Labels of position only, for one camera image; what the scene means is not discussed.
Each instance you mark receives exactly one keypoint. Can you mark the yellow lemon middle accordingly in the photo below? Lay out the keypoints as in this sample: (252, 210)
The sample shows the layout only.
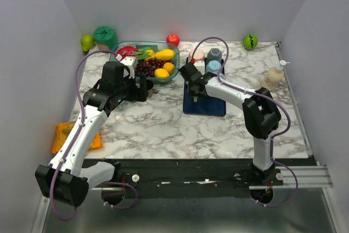
(150, 54)

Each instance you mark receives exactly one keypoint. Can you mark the yellow lemon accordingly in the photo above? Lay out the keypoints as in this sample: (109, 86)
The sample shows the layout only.
(150, 54)
(161, 73)

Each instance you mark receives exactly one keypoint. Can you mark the pink mug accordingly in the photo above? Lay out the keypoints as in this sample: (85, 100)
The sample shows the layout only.
(197, 55)

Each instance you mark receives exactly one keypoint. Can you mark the green wrapped jar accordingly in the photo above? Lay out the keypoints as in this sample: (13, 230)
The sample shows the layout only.
(105, 38)

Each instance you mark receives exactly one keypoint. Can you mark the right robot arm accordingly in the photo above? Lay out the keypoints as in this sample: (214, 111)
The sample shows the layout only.
(261, 117)

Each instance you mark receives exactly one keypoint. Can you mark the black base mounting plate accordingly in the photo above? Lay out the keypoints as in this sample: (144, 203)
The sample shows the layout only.
(189, 178)

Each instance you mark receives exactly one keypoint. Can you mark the dark blue tray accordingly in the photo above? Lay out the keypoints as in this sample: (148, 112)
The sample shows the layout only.
(206, 106)

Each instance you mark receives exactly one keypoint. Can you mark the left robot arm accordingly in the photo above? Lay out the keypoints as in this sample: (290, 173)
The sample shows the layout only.
(64, 179)

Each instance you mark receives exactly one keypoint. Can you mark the orange snack bag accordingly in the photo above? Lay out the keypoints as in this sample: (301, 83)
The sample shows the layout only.
(62, 132)

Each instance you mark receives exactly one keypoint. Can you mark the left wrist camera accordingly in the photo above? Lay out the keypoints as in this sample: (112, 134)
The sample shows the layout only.
(130, 63)

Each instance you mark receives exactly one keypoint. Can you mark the pale grey-blue mug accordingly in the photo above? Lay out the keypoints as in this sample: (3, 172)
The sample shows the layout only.
(200, 65)

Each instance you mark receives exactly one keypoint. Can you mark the green pear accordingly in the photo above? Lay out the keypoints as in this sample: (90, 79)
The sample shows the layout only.
(87, 42)

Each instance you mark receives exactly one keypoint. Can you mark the cream soap pump bottle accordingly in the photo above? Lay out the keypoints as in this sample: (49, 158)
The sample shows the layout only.
(274, 76)

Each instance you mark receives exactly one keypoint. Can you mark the yellow mango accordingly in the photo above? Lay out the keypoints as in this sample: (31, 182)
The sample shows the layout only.
(165, 55)

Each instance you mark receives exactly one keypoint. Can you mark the large blue butterfly mug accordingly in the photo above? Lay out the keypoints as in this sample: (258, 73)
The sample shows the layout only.
(221, 75)

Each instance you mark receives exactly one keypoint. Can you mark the red apple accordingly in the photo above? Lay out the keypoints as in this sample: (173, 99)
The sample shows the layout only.
(173, 39)

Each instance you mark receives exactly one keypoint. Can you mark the teal green wide mug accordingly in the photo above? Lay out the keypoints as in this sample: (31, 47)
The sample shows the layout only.
(120, 106)

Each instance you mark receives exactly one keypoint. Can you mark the purple grape bunch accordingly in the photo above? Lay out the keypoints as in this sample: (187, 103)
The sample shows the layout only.
(148, 66)

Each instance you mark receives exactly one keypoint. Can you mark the red dragon fruit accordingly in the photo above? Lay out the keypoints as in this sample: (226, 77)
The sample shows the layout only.
(132, 51)

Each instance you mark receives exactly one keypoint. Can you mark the brown striped mug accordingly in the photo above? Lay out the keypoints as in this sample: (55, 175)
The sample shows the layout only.
(151, 89)

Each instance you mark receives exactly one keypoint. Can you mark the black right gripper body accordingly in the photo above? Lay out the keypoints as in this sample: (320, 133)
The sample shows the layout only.
(191, 91)

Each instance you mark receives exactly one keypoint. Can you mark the teal plastic fruit basket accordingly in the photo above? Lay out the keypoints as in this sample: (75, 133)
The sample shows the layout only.
(155, 46)

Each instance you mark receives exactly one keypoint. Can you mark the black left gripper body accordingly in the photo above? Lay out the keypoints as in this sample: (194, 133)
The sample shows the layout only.
(132, 92)

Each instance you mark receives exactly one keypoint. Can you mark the dark grey faceted mug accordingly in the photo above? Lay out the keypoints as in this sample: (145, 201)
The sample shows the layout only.
(214, 54)

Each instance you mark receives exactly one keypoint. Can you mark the yellow lemon front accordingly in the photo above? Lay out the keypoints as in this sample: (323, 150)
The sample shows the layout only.
(161, 73)

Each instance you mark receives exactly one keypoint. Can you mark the small orange fruit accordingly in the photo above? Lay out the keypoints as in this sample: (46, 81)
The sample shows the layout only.
(169, 67)

